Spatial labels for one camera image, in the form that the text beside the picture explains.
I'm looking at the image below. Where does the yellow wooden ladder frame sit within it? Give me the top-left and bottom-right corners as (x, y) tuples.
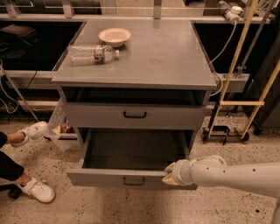
(207, 0), (280, 140)

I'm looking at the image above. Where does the white sneaker lower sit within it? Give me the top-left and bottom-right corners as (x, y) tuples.
(17, 178), (55, 203)

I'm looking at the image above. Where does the white sneaker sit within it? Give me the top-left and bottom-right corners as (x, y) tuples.
(17, 178), (55, 203)
(11, 122), (48, 147)

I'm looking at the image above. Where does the clear plastic bag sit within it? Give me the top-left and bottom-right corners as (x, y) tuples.
(45, 100), (81, 151)

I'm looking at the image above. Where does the black chair caster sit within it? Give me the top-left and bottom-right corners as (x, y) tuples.
(8, 188), (22, 200)

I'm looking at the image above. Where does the white power cable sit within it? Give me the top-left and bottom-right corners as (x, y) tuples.
(207, 20), (238, 98)

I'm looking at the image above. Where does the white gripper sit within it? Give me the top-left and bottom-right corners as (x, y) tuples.
(162, 159), (193, 186)

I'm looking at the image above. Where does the grey top drawer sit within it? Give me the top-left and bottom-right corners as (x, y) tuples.
(63, 103), (205, 130)

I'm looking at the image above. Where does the white ceramic bowl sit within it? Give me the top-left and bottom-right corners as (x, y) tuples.
(99, 28), (131, 47)

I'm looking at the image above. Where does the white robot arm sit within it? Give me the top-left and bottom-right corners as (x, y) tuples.
(162, 155), (280, 224)

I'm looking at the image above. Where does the white power adapter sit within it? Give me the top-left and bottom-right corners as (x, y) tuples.
(218, 0), (243, 24)

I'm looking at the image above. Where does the grey drawer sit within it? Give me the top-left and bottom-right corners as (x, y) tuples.
(67, 129), (192, 190)
(63, 103), (205, 130)

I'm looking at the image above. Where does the black trouser leg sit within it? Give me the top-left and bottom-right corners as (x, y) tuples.
(0, 131), (25, 182)

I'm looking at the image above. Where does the clear plastic water bottle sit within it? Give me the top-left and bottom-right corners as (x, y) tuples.
(68, 45), (120, 65)

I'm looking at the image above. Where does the white sneaker upper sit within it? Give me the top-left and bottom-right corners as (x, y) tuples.
(11, 122), (48, 147)

